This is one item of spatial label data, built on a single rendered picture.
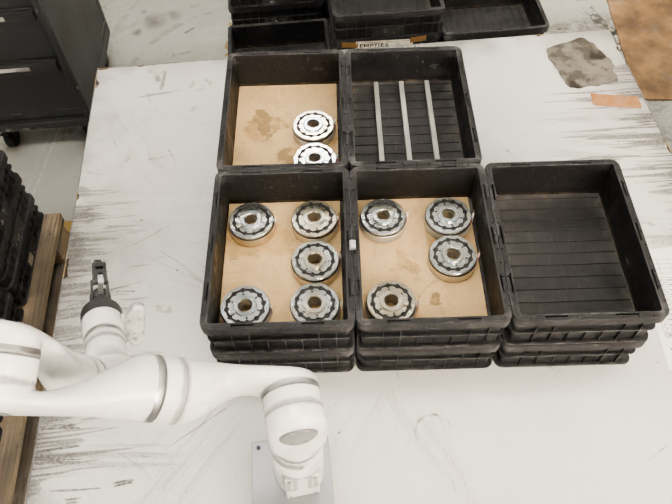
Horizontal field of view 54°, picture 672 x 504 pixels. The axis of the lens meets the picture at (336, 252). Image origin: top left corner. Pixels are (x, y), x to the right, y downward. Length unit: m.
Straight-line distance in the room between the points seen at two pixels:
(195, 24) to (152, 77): 1.38
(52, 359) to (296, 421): 0.34
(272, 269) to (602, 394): 0.76
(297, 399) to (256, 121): 0.92
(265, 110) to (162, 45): 1.69
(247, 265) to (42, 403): 0.71
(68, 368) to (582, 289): 1.03
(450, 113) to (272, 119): 0.46
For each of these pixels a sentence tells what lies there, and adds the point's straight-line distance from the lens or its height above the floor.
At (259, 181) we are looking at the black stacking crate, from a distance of 1.51.
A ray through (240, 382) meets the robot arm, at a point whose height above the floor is 1.16.
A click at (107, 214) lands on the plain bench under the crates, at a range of 1.81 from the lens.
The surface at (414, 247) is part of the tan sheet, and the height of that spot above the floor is 0.83.
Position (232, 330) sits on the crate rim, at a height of 0.93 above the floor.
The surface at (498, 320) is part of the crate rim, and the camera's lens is 1.30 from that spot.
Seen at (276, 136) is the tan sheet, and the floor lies 0.83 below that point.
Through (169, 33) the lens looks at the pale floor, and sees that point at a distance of 3.47.
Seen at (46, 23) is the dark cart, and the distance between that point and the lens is 2.61.
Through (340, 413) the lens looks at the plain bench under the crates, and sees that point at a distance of 1.44.
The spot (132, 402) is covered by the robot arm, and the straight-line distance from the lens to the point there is 0.89.
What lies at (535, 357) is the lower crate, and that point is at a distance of 1.50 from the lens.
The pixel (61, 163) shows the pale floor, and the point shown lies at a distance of 3.00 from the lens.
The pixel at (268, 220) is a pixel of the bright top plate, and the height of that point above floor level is 0.86.
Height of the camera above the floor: 2.05
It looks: 56 degrees down
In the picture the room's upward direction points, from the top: 2 degrees counter-clockwise
